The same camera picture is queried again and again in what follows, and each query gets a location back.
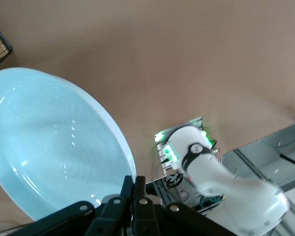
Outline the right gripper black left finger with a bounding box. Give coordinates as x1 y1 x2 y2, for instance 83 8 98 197
14 175 136 236

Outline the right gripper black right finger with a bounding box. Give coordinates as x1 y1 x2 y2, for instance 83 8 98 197
134 176 238 236

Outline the light blue round plate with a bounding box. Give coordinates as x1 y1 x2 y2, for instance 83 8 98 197
0 67 136 222

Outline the grey aluminium frame structure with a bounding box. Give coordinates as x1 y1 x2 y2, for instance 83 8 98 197
147 122 295 236

